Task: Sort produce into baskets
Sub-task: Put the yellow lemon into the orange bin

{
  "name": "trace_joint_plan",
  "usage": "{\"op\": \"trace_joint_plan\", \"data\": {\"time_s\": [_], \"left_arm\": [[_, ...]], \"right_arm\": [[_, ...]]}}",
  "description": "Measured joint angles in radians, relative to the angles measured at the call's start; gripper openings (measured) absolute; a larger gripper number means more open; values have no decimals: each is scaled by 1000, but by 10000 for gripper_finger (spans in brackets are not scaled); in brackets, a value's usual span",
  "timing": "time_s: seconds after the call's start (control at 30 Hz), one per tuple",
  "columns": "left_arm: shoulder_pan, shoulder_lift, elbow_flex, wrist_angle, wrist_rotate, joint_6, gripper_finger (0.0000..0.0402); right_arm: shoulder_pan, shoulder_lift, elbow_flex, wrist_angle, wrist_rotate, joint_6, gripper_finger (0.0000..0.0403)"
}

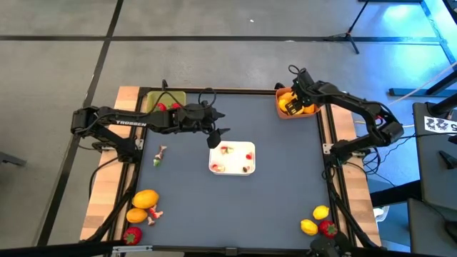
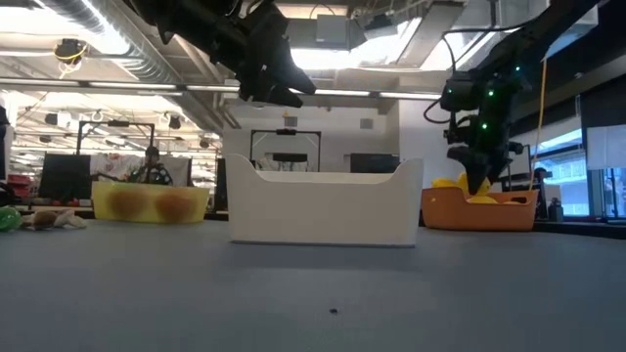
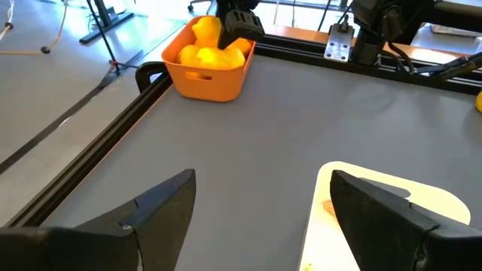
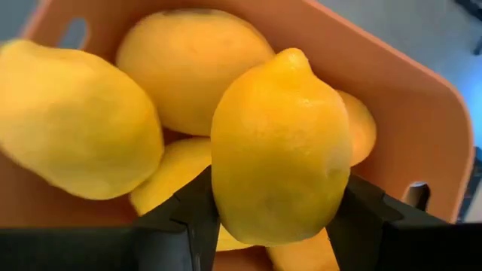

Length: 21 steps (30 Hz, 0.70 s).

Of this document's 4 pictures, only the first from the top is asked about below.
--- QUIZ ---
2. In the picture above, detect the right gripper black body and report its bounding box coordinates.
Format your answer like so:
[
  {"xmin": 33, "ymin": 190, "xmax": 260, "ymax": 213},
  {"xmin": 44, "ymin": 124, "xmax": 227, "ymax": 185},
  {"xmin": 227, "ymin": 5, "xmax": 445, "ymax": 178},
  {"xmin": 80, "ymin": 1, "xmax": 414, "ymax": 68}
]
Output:
[{"xmin": 285, "ymin": 69, "xmax": 324, "ymax": 117}]

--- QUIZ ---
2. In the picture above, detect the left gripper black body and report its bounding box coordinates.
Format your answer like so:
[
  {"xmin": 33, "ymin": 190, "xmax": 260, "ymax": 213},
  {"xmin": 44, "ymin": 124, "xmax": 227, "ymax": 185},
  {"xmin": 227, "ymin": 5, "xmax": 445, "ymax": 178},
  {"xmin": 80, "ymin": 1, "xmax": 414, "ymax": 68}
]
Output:
[{"xmin": 175, "ymin": 102, "xmax": 222, "ymax": 149}]

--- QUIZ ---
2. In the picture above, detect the large yellow toy fruit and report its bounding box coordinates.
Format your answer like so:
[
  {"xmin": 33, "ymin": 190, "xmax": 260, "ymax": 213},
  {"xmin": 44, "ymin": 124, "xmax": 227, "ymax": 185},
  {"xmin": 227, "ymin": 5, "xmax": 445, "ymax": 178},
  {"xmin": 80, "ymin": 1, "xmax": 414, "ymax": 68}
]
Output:
[{"xmin": 131, "ymin": 189, "xmax": 161, "ymax": 210}]

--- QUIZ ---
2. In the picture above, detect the white plastic basket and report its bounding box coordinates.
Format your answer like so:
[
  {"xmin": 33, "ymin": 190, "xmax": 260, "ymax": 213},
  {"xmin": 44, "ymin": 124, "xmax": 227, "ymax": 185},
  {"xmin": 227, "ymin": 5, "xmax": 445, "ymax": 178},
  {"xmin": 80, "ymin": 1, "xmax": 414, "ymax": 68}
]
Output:
[{"xmin": 208, "ymin": 140, "xmax": 256, "ymax": 176}]

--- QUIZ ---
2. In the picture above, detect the orange plastic basket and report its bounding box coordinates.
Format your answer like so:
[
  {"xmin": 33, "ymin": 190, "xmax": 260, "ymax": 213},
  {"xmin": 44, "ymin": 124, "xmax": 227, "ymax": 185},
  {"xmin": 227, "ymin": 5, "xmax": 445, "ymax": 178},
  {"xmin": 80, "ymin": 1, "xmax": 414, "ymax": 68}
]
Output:
[{"xmin": 274, "ymin": 86, "xmax": 321, "ymax": 120}]

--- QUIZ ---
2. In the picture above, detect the yellow-green plastic basket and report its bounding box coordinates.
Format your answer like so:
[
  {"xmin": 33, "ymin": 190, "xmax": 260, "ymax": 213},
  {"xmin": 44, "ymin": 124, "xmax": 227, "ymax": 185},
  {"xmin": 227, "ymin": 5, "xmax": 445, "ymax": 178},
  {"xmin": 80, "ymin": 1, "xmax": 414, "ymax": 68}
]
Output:
[{"xmin": 145, "ymin": 90, "xmax": 187, "ymax": 116}]

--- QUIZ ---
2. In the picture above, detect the black tripod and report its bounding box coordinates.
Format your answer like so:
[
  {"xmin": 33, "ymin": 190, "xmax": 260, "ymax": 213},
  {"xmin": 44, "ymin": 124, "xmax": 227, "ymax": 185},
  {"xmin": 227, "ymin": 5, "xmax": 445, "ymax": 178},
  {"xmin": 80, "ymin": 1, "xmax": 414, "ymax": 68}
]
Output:
[{"xmin": 323, "ymin": 0, "xmax": 371, "ymax": 55}]

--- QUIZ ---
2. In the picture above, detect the white printed paper tag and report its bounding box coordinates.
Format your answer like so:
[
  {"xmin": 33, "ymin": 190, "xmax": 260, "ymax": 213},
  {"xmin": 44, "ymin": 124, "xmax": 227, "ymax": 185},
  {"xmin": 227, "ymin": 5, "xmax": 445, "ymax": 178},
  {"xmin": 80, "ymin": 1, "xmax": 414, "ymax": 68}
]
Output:
[{"xmin": 423, "ymin": 115, "xmax": 457, "ymax": 136}]

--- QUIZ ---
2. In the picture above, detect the small white object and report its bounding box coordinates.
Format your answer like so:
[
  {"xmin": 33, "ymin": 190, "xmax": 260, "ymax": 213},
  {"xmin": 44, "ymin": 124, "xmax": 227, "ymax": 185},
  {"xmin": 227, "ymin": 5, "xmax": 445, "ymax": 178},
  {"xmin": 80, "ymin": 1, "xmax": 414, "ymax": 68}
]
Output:
[{"xmin": 373, "ymin": 206, "xmax": 390, "ymax": 223}]

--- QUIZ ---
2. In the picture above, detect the grey desk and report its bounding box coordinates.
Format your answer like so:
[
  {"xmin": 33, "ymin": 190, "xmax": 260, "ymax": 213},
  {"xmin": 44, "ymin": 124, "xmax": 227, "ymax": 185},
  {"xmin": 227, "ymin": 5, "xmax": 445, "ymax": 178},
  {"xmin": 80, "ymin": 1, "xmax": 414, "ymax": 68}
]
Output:
[{"xmin": 412, "ymin": 101, "xmax": 457, "ymax": 215}]

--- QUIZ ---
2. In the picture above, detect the black desk object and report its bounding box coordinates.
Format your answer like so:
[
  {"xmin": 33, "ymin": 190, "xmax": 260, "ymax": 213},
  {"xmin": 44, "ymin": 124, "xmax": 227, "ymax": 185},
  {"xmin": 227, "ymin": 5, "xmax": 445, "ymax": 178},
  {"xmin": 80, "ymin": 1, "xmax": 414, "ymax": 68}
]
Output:
[{"xmin": 438, "ymin": 149, "xmax": 457, "ymax": 171}]

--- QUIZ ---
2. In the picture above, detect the grey cabinet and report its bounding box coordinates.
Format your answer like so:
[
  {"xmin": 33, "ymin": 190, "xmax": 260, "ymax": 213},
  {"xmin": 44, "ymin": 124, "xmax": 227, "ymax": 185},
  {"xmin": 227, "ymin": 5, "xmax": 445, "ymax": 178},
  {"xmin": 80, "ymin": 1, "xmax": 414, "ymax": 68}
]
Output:
[{"xmin": 406, "ymin": 198, "xmax": 457, "ymax": 257}]

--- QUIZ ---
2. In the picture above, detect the dark grey floor object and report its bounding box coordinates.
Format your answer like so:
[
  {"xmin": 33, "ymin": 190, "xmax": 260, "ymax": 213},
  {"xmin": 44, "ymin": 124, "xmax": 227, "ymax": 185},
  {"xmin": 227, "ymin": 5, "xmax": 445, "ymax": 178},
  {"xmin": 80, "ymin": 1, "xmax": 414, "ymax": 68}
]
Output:
[{"xmin": 0, "ymin": 151, "xmax": 28, "ymax": 168}]

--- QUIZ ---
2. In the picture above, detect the black aluminium rig frame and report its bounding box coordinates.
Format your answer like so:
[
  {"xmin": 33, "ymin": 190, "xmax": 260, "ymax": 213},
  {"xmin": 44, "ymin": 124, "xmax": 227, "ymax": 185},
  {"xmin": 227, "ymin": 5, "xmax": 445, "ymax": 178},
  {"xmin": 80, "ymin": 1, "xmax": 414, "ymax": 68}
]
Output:
[{"xmin": 80, "ymin": 84, "xmax": 383, "ymax": 257}]

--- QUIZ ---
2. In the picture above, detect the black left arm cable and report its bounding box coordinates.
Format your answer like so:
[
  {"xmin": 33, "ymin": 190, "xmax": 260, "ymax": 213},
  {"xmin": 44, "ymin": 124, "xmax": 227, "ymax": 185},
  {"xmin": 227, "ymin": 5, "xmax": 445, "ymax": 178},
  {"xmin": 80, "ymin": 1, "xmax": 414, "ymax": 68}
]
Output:
[{"xmin": 149, "ymin": 87, "xmax": 218, "ymax": 115}]

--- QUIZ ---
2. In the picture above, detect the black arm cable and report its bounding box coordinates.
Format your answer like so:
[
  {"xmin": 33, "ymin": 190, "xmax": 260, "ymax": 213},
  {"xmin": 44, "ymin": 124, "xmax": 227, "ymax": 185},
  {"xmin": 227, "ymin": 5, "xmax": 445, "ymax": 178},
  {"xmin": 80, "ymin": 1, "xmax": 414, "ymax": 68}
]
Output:
[
  {"xmin": 287, "ymin": 64, "xmax": 308, "ymax": 78},
  {"xmin": 149, "ymin": 87, "xmax": 218, "ymax": 115}
]

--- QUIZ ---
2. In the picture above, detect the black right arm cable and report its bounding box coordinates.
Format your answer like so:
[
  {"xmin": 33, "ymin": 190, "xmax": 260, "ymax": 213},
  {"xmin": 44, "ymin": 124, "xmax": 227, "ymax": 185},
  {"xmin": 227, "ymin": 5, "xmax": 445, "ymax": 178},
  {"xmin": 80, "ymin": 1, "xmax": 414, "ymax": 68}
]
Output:
[{"xmin": 287, "ymin": 64, "xmax": 308, "ymax": 78}]

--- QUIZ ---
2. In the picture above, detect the black cable bundle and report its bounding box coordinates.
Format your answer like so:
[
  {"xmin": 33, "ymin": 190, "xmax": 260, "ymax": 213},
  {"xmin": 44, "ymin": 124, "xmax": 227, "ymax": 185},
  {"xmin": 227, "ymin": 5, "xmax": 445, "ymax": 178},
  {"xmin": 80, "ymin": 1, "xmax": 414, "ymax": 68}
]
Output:
[{"xmin": 356, "ymin": 132, "xmax": 457, "ymax": 188}]

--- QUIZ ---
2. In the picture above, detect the black stand frame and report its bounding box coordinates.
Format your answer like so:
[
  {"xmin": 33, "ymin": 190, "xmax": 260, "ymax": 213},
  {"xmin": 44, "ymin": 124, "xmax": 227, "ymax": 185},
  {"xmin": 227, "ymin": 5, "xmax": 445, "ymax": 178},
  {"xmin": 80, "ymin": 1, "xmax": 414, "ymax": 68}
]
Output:
[{"xmin": 388, "ymin": 0, "xmax": 457, "ymax": 108}]

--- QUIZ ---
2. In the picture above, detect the black floor cable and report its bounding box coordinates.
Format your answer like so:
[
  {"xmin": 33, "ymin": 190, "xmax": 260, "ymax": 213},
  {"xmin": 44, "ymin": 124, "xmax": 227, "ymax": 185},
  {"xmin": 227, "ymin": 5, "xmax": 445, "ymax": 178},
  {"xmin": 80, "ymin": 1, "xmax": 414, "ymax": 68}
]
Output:
[{"xmin": 87, "ymin": 156, "xmax": 121, "ymax": 201}]

